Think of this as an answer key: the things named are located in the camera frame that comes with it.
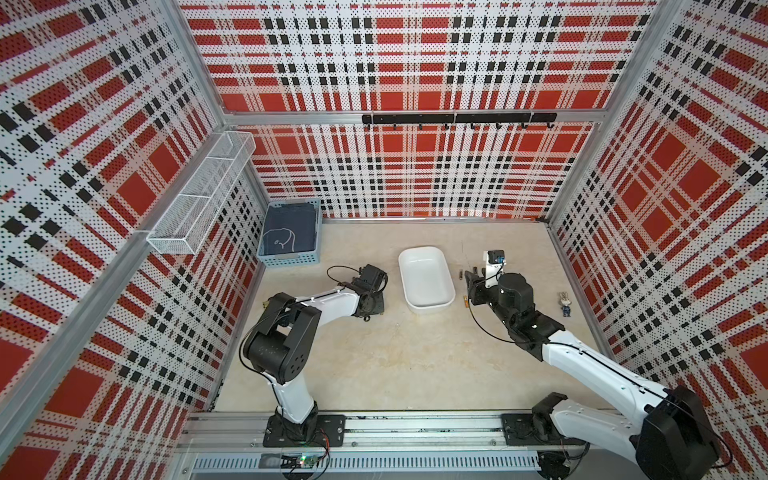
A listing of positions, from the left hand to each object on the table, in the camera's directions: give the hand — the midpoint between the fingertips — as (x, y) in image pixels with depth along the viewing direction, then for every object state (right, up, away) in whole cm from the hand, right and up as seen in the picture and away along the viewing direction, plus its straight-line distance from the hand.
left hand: (377, 304), depth 97 cm
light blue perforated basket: (-25, +15, +8) cm, 30 cm away
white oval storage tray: (+17, +8, +8) cm, 21 cm away
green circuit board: (-15, -32, -28) cm, 45 cm away
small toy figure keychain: (+62, 0, -1) cm, 62 cm away
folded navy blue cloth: (-33, +26, +11) cm, 44 cm away
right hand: (+29, +12, -15) cm, 35 cm away
